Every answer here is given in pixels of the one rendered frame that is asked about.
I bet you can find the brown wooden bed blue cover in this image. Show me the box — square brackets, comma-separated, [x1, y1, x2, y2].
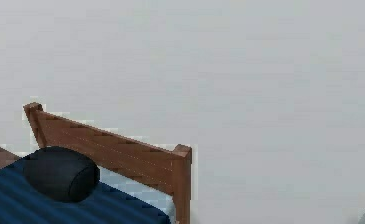
[0, 102, 193, 224]

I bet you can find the black bolster pillow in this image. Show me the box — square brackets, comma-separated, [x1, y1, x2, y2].
[22, 146, 101, 204]

